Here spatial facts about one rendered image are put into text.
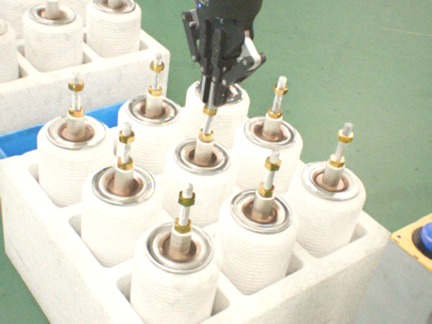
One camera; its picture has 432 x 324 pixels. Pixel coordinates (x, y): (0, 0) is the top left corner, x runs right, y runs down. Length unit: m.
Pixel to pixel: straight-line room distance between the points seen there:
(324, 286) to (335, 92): 0.79
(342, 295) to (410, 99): 0.80
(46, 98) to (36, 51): 0.08
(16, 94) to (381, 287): 0.64
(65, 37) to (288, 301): 0.58
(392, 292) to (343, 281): 0.15
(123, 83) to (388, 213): 0.54
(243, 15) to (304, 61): 0.97
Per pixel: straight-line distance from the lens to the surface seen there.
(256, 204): 0.73
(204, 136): 0.78
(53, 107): 1.11
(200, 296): 0.68
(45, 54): 1.10
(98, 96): 1.14
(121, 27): 1.14
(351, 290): 0.89
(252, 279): 0.76
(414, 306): 0.70
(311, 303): 0.82
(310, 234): 0.82
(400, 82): 1.65
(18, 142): 1.07
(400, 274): 0.69
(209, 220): 0.83
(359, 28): 1.87
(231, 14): 0.67
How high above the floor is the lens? 0.74
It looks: 37 degrees down
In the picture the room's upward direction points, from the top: 9 degrees clockwise
